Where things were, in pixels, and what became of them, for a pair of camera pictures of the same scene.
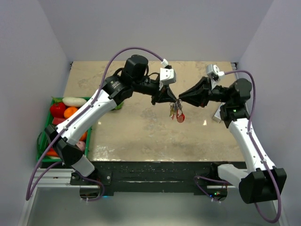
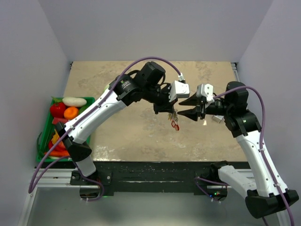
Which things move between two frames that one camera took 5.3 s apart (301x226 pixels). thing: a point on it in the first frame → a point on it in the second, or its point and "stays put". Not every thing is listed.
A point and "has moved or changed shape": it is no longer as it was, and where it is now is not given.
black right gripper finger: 195,98 → 192,113
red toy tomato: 57,109 stays put
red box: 57,121 stays put
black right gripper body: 217,93 → 202,111
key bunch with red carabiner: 176,108 has moved or changed shape
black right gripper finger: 202,86 → 192,100
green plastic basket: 60,108 stays put
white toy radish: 73,101 stays put
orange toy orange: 69,111 stays put
